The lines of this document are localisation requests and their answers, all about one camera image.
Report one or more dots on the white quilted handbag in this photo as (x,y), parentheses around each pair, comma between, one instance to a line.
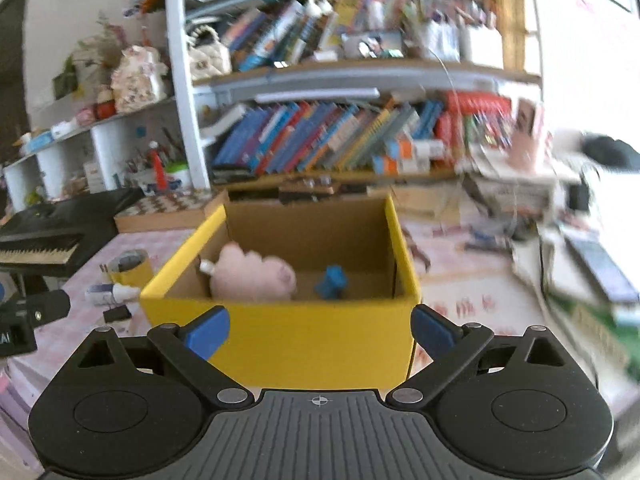
(210,57)

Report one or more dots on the phone with lit screen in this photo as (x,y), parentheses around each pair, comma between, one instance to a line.
(372,44)

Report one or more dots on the orange and white small boxes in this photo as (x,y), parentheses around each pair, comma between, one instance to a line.
(407,155)

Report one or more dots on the small white bottle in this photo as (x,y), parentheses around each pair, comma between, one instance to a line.
(107,293)

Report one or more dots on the small black block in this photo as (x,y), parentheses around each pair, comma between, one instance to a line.
(117,314)

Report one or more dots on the row of books beside handbag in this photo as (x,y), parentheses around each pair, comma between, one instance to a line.
(280,30)

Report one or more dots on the wooden chessboard box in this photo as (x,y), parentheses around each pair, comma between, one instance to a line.
(165,212)

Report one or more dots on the black electronic keyboard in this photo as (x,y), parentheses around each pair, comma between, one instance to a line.
(55,220)

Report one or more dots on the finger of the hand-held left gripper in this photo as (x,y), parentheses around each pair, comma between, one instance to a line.
(47,305)

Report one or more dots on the pink checked tablecloth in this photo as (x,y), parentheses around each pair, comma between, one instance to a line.
(460,280)

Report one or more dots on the blue toy figure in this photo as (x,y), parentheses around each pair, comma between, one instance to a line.
(331,282)

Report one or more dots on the white cubby shelf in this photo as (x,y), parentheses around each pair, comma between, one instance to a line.
(107,137)

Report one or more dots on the wooden bookshelf with white frame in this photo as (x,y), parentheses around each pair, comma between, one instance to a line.
(300,77)

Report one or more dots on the dark tablet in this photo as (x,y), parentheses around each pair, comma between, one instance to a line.
(600,267)

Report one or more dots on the red and white tube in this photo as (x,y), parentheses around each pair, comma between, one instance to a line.
(159,167)

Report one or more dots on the yellow cardboard box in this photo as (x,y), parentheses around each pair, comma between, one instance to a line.
(310,340)

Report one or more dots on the black cap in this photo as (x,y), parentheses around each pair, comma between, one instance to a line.
(612,152)

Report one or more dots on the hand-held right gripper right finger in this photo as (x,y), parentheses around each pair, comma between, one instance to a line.
(434,327)

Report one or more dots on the cup of pens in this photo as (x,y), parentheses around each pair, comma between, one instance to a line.
(140,167)

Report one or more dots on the pink card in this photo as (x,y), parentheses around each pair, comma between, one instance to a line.
(526,135)

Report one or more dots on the red flat box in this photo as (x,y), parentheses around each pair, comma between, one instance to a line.
(477,104)

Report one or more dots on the white jar with green lid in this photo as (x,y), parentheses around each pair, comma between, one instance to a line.
(179,176)

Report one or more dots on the decorative plaque with flowers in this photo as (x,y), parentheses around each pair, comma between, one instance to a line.
(137,80)

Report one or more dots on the pink plush toy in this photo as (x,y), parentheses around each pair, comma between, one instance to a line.
(250,272)

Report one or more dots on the stack of papers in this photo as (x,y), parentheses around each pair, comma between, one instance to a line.
(520,187)

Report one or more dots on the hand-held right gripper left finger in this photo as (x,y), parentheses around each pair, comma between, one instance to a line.
(206,329)

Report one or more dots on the yellow tape roll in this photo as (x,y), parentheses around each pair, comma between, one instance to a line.
(131,271)

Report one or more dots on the long row of leaning books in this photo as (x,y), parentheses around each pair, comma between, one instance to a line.
(320,135)

